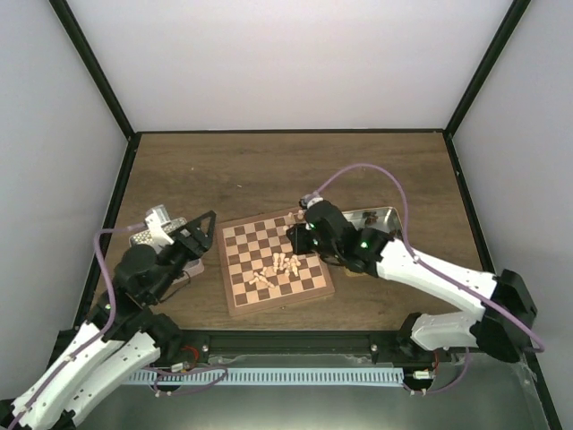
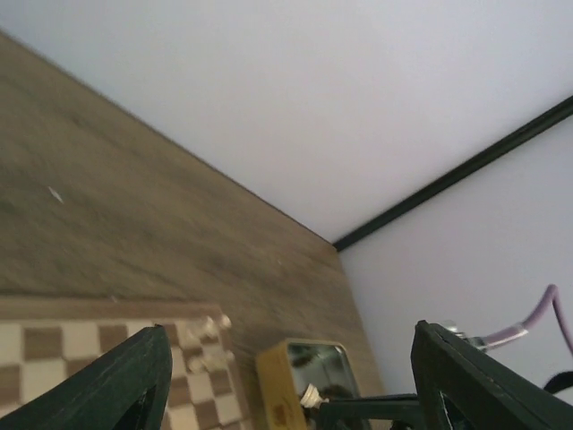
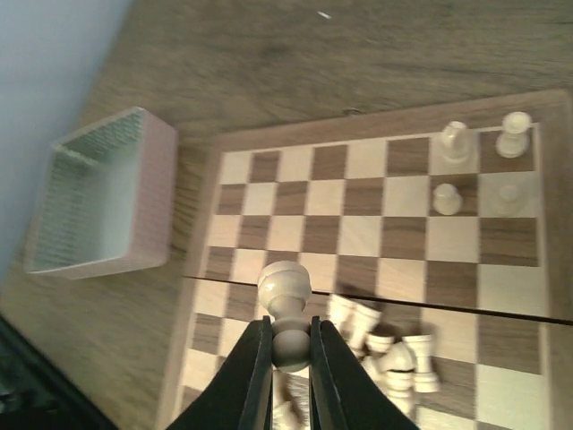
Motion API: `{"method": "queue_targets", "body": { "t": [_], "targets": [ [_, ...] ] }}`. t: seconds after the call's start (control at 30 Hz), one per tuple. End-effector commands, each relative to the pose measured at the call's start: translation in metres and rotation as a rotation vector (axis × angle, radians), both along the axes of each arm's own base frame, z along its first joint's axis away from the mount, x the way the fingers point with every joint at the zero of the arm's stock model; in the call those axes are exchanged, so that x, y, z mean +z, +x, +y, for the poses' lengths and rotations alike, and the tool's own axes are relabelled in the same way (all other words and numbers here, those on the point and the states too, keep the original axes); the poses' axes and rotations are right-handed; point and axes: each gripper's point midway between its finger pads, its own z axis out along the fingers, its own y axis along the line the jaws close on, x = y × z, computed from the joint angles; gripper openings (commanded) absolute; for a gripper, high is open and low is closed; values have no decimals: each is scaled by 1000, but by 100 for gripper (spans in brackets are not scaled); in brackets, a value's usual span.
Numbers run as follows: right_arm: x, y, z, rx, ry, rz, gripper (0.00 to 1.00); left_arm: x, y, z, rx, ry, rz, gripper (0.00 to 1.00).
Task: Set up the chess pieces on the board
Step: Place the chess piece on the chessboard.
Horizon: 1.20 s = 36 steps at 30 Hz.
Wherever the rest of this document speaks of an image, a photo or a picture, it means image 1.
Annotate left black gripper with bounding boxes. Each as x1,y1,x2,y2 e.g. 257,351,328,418
150,211,219,303

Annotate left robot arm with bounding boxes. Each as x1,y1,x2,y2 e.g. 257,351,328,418
1,208,217,429

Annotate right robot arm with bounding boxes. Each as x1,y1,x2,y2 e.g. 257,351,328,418
286,198,537,363

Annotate pile of light chess pieces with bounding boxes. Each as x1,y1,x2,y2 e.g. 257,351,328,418
248,208,305,290

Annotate wooden chess board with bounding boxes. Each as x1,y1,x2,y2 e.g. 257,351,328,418
216,209,335,316

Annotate pile of dark chess pieces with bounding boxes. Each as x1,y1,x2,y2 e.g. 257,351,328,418
363,211,379,226

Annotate left metal tray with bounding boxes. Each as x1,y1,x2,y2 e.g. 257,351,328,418
129,213,205,283

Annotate metal tray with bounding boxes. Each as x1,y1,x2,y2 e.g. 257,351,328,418
129,213,205,283
342,205,411,279

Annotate right metal tray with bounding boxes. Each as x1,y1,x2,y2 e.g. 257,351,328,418
342,205,411,279

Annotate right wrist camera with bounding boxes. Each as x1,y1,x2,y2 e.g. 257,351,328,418
299,193,323,211

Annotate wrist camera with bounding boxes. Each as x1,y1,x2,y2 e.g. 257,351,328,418
144,204,173,246
299,193,323,211

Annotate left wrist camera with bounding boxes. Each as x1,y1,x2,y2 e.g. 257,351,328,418
144,204,173,246

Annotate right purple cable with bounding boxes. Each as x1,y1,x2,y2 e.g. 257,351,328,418
312,163,546,395

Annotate purple cable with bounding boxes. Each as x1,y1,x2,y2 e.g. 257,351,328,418
0,226,153,430
312,163,546,395

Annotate black front rail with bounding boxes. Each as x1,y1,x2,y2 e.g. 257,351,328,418
158,329,435,366

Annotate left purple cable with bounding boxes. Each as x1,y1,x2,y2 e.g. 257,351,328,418
0,226,153,430

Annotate light blue cable duct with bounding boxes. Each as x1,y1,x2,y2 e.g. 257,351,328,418
126,367,404,388

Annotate black frame posts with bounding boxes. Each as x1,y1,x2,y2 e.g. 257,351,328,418
49,1,562,429

